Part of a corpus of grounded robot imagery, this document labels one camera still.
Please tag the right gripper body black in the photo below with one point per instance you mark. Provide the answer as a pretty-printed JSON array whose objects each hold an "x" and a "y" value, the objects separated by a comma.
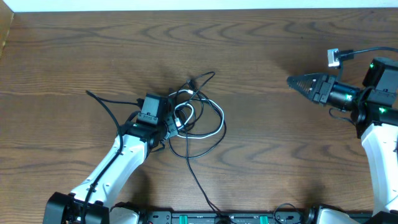
[{"x": 337, "y": 94}]

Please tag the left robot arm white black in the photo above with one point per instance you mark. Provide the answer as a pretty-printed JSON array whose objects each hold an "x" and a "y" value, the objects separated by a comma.
[{"x": 93, "y": 200}]

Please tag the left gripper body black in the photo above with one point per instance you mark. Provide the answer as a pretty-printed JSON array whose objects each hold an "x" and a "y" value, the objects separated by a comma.
[{"x": 171, "y": 125}]

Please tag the black mounting rail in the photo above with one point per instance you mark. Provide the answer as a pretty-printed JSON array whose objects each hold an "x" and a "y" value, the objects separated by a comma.
[{"x": 167, "y": 217}]

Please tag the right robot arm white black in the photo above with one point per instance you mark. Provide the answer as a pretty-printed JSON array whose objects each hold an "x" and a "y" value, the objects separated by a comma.
[{"x": 376, "y": 125}]

